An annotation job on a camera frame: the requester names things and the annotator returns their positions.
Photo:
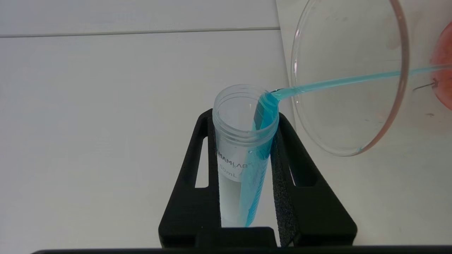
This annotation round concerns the test tube with blue pigment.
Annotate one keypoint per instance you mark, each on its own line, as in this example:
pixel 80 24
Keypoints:
pixel 233 169

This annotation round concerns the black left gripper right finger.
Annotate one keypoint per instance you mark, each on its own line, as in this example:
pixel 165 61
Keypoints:
pixel 310 211

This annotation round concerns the clear glass beaker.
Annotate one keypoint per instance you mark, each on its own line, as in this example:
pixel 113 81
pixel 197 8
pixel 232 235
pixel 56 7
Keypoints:
pixel 353 106

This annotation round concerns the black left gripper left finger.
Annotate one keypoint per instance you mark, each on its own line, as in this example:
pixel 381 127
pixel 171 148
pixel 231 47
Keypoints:
pixel 190 211

